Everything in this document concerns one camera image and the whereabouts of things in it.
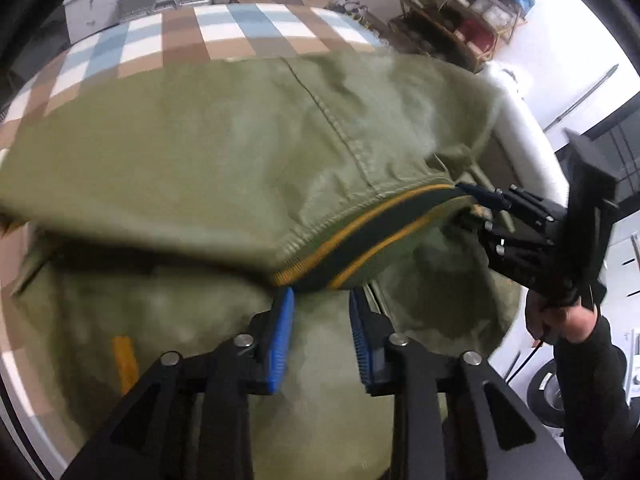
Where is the olive green orange jacket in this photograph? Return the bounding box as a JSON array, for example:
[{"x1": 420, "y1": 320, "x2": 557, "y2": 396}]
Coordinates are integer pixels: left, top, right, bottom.
[{"x1": 1, "y1": 52, "x2": 520, "y2": 479}]

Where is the black sleeved right forearm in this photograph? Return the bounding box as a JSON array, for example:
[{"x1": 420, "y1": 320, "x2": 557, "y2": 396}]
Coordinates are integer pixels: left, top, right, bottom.
[{"x1": 554, "y1": 316, "x2": 639, "y2": 479}]

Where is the person's right hand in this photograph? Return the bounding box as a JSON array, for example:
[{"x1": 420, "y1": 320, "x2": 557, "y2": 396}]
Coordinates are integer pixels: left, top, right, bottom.
[{"x1": 525, "y1": 290, "x2": 599, "y2": 344}]

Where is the white pillow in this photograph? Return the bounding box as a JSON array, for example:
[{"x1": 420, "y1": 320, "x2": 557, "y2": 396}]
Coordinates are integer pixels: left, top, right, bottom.
[{"x1": 478, "y1": 61, "x2": 570, "y2": 206}]

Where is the wooden shoe rack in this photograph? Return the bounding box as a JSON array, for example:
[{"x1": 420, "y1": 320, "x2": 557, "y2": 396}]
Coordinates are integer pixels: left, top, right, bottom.
[{"x1": 390, "y1": 0, "x2": 535, "y2": 73}]

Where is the plaid checkered bed sheet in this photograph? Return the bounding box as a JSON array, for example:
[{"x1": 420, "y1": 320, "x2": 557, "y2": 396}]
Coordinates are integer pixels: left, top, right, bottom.
[{"x1": 1, "y1": 3, "x2": 380, "y2": 479}]

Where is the white narrow cabinet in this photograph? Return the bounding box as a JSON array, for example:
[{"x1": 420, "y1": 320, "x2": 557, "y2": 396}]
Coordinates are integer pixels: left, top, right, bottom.
[{"x1": 63, "y1": 0, "x2": 118, "y2": 44}]

